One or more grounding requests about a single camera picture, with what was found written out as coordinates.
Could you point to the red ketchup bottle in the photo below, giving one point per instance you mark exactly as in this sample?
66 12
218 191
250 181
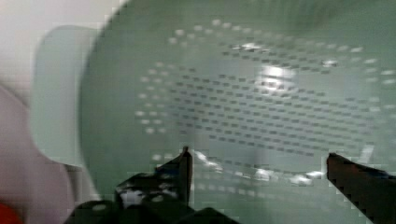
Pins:
8 215

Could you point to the grey round plate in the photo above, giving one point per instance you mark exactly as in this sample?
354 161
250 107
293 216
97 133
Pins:
37 189

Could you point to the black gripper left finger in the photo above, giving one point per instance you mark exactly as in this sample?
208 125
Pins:
180 168

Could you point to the mint green plastic strainer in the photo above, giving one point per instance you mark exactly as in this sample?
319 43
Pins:
261 91

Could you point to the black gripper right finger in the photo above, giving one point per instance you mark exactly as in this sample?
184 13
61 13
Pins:
371 190

